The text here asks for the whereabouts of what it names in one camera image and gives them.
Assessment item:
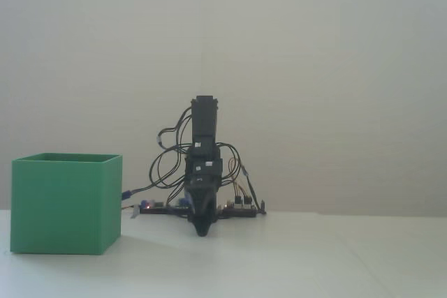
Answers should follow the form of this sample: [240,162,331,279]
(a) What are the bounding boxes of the orange yellow jumper wires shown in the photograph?
[228,158,253,205]

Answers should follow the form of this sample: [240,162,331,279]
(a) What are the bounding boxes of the small circuit board red light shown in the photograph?
[139,200,167,214]

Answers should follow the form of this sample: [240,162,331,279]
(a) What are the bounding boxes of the green square plastic bin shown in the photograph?
[9,152,124,255]

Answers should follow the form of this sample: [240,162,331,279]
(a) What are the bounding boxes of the dark circuit board with jumpers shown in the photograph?
[221,200,258,218]

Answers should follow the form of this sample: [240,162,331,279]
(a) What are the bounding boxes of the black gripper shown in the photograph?
[184,158,224,238]

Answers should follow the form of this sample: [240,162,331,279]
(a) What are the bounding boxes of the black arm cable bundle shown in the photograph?
[132,104,245,208]

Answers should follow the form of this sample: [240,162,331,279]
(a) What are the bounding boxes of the black power cable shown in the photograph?
[240,165,267,214]

